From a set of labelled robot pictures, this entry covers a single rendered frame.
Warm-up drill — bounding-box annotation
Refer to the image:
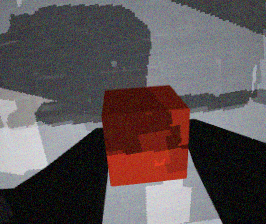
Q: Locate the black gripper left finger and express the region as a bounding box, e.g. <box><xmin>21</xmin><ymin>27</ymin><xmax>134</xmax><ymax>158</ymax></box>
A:
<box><xmin>0</xmin><ymin>128</ymin><xmax>109</xmax><ymax>224</ymax></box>

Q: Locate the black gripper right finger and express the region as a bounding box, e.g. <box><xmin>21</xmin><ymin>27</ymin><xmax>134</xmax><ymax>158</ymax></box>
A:
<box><xmin>189</xmin><ymin>119</ymin><xmax>266</xmax><ymax>224</ymax></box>

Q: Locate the red cube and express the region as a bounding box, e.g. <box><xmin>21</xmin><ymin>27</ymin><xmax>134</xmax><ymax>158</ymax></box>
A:
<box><xmin>101</xmin><ymin>84</ymin><xmax>190</xmax><ymax>186</ymax></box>

